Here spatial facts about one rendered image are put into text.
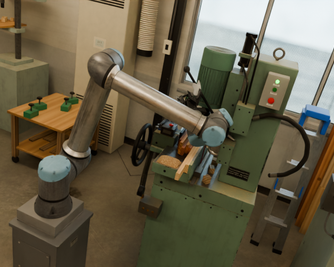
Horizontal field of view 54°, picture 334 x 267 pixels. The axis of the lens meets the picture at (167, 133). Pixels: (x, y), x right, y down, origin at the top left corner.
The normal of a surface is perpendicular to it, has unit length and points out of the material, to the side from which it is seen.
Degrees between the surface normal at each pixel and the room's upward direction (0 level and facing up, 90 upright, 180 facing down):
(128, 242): 0
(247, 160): 90
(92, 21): 90
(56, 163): 6
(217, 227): 90
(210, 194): 90
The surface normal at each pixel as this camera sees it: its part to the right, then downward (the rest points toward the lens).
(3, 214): 0.18, -0.89
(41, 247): -0.38, 0.34
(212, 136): -0.18, 0.44
